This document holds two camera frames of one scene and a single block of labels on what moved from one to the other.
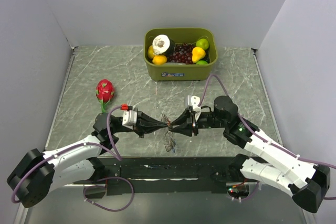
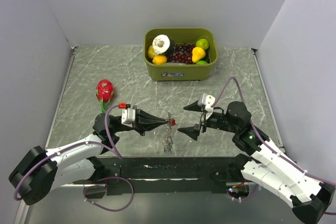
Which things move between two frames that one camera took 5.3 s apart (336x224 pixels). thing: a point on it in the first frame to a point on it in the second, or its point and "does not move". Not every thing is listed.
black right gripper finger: [186, 117] to [193, 106]
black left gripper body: [123, 128] does not move
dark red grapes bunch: [182, 53] does not move
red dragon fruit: [105, 92] does not move
